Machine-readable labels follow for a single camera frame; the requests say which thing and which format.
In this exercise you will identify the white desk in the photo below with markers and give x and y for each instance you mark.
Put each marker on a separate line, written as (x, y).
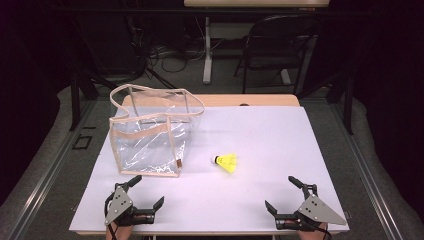
(253, 3)

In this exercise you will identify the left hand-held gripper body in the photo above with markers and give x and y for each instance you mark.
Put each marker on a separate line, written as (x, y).
(119, 203)

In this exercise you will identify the yellow plastic shuttlecock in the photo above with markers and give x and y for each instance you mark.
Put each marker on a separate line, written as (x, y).
(228, 161)

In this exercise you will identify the black folding chair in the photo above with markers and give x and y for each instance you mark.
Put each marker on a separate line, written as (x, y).
(280, 23)

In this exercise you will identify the person's right hand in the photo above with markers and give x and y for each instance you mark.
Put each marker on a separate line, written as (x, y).
(313, 235)

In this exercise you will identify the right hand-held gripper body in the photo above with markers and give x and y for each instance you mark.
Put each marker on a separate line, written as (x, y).
(316, 210)

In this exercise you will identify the person's left hand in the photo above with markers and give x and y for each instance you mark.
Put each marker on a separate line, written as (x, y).
(121, 233)

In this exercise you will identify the clear tote bag beige trim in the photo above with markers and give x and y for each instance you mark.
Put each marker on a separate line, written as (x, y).
(146, 146)

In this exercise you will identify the black metal stand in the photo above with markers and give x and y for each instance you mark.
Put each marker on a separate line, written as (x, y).
(75, 100)
(348, 106)

